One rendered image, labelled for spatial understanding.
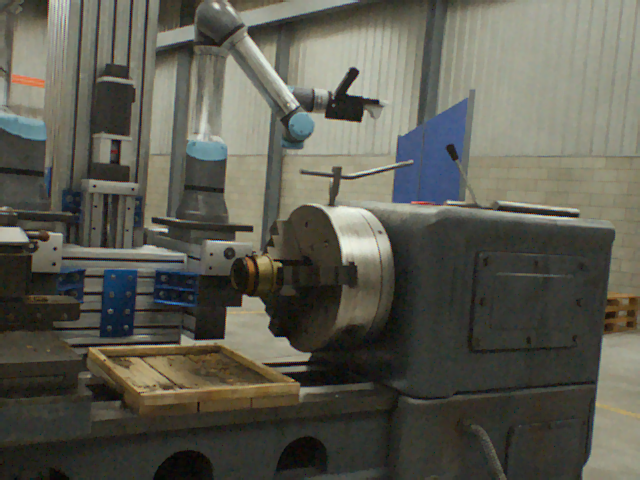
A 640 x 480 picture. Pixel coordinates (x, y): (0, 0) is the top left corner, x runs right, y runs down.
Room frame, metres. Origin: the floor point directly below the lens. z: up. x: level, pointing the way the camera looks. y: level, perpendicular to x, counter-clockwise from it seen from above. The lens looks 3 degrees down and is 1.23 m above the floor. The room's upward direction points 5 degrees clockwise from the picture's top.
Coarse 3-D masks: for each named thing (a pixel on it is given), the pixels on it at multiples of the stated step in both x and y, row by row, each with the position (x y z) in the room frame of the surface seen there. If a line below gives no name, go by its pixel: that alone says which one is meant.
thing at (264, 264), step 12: (240, 264) 1.41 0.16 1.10; (252, 264) 1.41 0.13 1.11; (264, 264) 1.42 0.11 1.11; (276, 264) 1.45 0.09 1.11; (240, 276) 1.46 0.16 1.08; (252, 276) 1.40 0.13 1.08; (264, 276) 1.41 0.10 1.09; (276, 276) 1.41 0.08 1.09; (240, 288) 1.40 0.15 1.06; (252, 288) 1.41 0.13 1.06; (264, 288) 1.41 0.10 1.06; (276, 288) 1.44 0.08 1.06
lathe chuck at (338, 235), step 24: (312, 216) 1.48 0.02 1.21; (336, 216) 1.44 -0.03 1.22; (360, 216) 1.48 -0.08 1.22; (312, 240) 1.48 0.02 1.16; (336, 240) 1.40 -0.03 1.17; (360, 240) 1.42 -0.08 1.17; (312, 264) 1.56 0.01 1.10; (336, 264) 1.39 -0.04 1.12; (360, 264) 1.39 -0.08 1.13; (312, 288) 1.55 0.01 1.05; (336, 288) 1.39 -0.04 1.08; (360, 288) 1.39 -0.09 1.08; (312, 312) 1.46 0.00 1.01; (336, 312) 1.38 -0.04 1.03; (360, 312) 1.40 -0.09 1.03; (312, 336) 1.45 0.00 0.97; (336, 336) 1.41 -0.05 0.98; (360, 336) 1.44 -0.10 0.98
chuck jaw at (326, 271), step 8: (352, 264) 1.39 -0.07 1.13; (280, 272) 1.42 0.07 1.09; (288, 272) 1.41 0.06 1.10; (296, 272) 1.41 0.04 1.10; (304, 272) 1.40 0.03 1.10; (312, 272) 1.39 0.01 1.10; (320, 272) 1.37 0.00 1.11; (328, 272) 1.37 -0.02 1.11; (336, 272) 1.38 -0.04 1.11; (344, 272) 1.38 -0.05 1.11; (352, 272) 1.39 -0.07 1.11; (280, 280) 1.42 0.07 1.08; (288, 280) 1.41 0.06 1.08; (296, 280) 1.40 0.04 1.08; (304, 280) 1.40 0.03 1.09; (312, 280) 1.39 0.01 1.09; (320, 280) 1.36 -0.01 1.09; (328, 280) 1.37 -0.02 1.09; (336, 280) 1.38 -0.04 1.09; (344, 280) 1.37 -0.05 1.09; (352, 280) 1.38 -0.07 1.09
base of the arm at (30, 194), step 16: (0, 176) 1.73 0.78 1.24; (16, 176) 1.73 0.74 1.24; (32, 176) 1.75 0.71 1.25; (0, 192) 1.73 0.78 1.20; (16, 192) 1.72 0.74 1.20; (32, 192) 1.74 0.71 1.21; (0, 208) 1.71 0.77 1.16; (16, 208) 1.72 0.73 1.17; (32, 208) 1.74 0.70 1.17; (48, 208) 1.79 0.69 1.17
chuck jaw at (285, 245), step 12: (276, 228) 1.53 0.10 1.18; (288, 228) 1.54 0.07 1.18; (276, 240) 1.50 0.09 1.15; (288, 240) 1.52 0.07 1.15; (264, 252) 1.49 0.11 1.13; (276, 252) 1.48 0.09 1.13; (288, 252) 1.50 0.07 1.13; (300, 252) 1.51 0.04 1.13; (288, 264) 1.50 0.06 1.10; (300, 264) 1.52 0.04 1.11
